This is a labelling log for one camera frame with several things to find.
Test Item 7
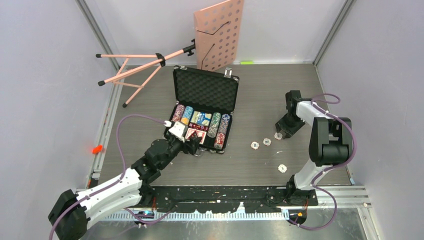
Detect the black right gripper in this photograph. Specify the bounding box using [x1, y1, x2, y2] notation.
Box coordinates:
[275, 113, 305, 140]

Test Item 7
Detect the blue playing card deck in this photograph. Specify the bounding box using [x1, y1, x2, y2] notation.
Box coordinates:
[190, 111, 213, 127]

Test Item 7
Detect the red white chip stack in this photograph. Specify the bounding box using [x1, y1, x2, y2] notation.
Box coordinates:
[171, 104, 185, 122]

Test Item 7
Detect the black poker set case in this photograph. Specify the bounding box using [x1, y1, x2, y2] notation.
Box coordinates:
[163, 65, 239, 155]

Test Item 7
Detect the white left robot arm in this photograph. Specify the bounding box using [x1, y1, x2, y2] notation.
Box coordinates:
[48, 133, 202, 240]

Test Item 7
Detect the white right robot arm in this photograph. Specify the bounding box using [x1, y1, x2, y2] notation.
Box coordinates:
[275, 90, 355, 205]

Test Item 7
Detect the white poker chip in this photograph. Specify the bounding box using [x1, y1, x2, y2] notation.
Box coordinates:
[277, 164, 287, 174]
[274, 132, 283, 140]

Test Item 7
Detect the red playing card deck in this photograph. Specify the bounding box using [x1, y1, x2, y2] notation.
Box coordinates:
[185, 128, 207, 145]

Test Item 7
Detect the red 100 poker chip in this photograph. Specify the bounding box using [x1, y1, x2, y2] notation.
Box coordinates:
[262, 138, 272, 146]
[250, 141, 260, 150]

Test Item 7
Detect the green white chip stack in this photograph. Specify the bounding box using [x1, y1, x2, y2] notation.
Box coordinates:
[207, 112, 222, 138]

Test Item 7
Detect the blue yellow chip stack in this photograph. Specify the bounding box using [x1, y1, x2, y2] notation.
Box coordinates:
[180, 106, 194, 126]

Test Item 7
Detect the blue red chip stack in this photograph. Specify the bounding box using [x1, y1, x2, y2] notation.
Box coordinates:
[214, 114, 231, 150]

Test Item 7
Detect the green tape piece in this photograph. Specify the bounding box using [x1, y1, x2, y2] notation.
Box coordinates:
[240, 61, 255, 65]

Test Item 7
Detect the orange clip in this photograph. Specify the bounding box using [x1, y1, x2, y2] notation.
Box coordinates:
[91, 144, 103, 155]

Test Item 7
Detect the pink music stand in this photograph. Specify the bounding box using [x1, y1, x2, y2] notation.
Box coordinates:
[96, 0, 245, 107]

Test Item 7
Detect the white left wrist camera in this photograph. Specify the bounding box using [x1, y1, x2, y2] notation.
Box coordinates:
[164, 120, 188, 143]

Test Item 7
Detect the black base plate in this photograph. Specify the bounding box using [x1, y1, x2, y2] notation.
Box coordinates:
[136, 185, 319, 214]

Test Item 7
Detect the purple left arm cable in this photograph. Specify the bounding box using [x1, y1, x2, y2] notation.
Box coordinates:
[48, 114, 173, 240]

